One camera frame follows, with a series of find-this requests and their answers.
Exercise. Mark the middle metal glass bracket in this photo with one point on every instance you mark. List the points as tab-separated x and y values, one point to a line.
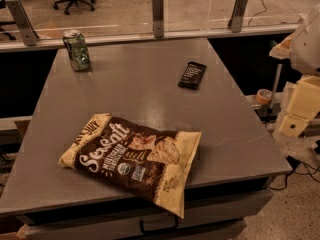
158	18

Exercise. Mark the grey table drawer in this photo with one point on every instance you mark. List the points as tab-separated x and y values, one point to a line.
220	218

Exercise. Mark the green soda can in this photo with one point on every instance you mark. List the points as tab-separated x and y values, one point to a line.
77	50

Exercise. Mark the right metal glass bracket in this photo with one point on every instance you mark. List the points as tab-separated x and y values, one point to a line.
236	20

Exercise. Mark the left metal glass bracket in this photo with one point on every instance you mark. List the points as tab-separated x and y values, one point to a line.
27	32

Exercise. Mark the orange tape roll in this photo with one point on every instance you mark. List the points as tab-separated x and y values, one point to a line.
263	96

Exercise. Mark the brown multigrain chip bag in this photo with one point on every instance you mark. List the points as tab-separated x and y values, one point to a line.
149	163

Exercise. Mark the metal glass bracket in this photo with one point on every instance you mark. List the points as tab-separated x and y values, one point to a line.
158	18
236	20
27	32

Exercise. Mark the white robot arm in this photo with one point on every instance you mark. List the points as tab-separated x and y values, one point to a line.
302	48

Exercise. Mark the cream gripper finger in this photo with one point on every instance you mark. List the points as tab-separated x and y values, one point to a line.
293	125

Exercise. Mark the thin metal pole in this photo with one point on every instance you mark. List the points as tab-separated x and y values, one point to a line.
274	89

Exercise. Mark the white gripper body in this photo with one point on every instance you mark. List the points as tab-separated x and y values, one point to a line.
308	49

